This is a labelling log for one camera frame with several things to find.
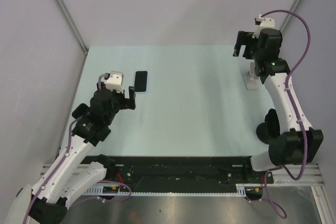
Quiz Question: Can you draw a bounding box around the white slotted cable duct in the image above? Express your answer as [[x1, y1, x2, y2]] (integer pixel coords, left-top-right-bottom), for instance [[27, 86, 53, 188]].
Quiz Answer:
[[83, 184, 263, 197]]

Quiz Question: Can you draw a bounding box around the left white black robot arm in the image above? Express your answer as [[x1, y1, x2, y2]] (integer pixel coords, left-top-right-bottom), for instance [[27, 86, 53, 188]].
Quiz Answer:
[[5, 82, 135, 223]]

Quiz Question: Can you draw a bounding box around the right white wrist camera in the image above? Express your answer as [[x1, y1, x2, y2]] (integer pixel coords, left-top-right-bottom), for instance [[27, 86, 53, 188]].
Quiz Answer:
[[252, 15, 275, 38]]

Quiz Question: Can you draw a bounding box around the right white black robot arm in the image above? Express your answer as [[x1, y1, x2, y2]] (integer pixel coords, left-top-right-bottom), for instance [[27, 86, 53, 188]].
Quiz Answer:
[[233, 28, 323, 183]]

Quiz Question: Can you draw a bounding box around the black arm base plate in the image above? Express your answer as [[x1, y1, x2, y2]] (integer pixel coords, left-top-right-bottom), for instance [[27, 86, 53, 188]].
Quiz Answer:
[[81, 154, 274, 193]]

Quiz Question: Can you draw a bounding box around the black flat phone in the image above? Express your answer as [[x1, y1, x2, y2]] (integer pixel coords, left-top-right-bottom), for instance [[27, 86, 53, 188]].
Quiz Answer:
[[71, 103, 88, 119]]

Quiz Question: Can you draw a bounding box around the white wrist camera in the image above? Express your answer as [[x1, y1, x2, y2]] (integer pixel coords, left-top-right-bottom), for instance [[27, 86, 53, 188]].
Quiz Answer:
[[100, 71, 124, 93], [252, 15, 275, 38]]

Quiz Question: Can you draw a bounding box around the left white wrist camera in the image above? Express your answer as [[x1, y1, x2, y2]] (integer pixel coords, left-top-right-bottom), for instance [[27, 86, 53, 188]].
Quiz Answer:
[[100, 71, 124, 93]]

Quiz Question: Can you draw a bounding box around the white phone stand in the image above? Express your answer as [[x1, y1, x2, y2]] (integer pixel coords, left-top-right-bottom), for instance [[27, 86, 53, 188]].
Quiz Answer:
[[244, 61, 261, 90]]

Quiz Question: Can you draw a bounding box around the left aluminium frame post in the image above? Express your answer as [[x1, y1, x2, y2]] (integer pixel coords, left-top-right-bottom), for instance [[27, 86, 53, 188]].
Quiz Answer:
[[53, 0, 88, 56]]

